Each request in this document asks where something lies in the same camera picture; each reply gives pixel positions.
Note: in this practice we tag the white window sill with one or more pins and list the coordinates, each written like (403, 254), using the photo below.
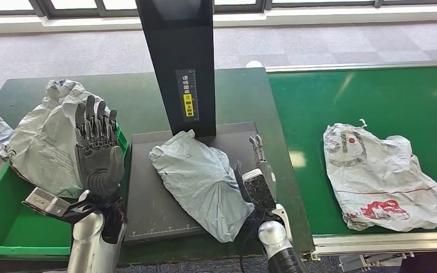
(316, 16)

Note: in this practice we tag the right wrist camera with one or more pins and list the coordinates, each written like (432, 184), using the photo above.
(258, 192)

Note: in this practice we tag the green conveyor belt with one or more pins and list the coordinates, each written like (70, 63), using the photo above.
(373, 94)

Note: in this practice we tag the plain pale grey parcel bag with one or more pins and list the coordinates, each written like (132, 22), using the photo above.
(199, 181)

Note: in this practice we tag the dark green table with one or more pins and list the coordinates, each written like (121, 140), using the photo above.
(135, 98)

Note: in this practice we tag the dark window frame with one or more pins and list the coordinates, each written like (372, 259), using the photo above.
(90, 7)

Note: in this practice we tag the white parcel bag red print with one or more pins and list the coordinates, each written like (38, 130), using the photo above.
(377, 181)

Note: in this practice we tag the grey printed parcel bag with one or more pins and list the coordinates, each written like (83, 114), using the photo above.
(45, 150)

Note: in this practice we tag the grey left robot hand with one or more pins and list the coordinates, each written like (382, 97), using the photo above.
(99, 165)

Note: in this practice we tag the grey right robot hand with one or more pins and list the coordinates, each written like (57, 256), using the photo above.
(269, 171)

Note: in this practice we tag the green plastic crate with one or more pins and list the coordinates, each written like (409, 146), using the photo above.
(11, 230)

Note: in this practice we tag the small white round object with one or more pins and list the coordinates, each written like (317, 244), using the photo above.
(254, 64)

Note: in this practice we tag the dark boxy object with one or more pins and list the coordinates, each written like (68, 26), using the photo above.
(429, 263)

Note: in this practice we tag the black yellow machine label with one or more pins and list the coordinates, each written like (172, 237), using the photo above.
(187, 96)

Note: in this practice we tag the black inbound scanner machine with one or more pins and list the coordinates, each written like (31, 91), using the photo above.
(181, 45)

